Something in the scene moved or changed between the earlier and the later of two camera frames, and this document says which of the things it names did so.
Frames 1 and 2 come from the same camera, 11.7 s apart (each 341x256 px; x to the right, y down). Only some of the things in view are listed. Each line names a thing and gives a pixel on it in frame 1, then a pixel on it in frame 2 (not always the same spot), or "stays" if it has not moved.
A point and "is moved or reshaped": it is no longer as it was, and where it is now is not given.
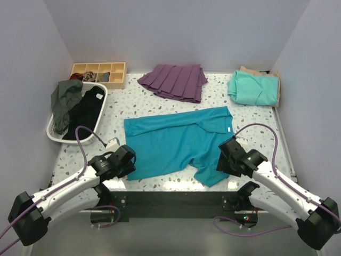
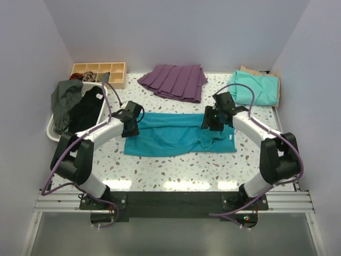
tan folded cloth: x=276 y=74 stays
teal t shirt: x=164 y=142 is moved or reshaped
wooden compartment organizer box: x=117 y=71 stays
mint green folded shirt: x=254 y=90 stays
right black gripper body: x=226 y=165 to x=220 y=110
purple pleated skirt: x=183 y=82 stays
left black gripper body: x=125 y=169 to x=134 y=131
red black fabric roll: x=76 y=76 stays
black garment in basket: x=84 y=113 stays
